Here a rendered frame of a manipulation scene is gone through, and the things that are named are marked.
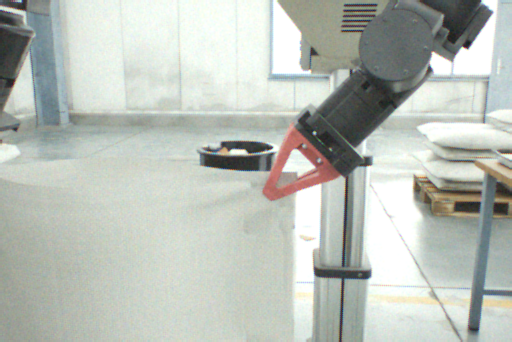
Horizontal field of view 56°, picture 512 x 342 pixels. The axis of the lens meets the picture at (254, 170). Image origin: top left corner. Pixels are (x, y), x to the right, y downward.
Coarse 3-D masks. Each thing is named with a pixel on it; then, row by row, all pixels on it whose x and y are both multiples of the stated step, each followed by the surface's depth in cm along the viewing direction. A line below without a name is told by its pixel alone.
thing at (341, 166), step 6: (282, 144) 50; (336, 144) 47; (330, 150) 52; (336, 150) 45; (342, 150) 45; (336, 156) 45; (330, 162) 46; (336, 162) 45; (342, 162) 45; (336, 168) 45; (342, 168) 45; (348, 168) 45; (306, 174) 51; (342, 174) 45; (348, 174) 45
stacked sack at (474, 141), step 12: (432, 132) 377; (444, 132) 366; (456, 132) 359; (468, 132) 359; (480, 132) 357; (492, 132) 356; (504, 132) 365; (444, 144) 355; (456, 144) 353; (468, 144) 351; (480, 144) 349; (492, 144) 347; (504, 144) 346
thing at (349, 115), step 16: (352, 80) 46; (336, 96) 47; (352, 96) 46; (368, 96) 45; (320, 112) 47; (336, 112) 46; (352, 112) 46; (368, 112) 46; (384, 112) 46; (320, 128) 44; (336, 128) 46; (352, 128) 46; (368, 128) 47; (352, 144) 47; (352, 160) 44
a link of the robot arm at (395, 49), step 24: (408, 0) 38; (384, 24) 38; (408, 24) 38; (432, 24) 37; (480, 24) 44; (360, 48) 39; (384, 48) 38; (408, 48) 38; (432, 48) 37; (456, 48) 44; (384, 72) 38; (408, 72) 38
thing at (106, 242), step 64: (0, 192) 48; (64, 192) 44; (128, 192) 45; (192, 192) 49; (256, 192) 51; (0, 256) 51; (64, 256) 46; (128, 256) 47; (192, 256) 50; (256, 256) 52; (0, 320) 54; (64, 320) 47; (128, 320) 48; (192, 320) 52; (256, 320) 54
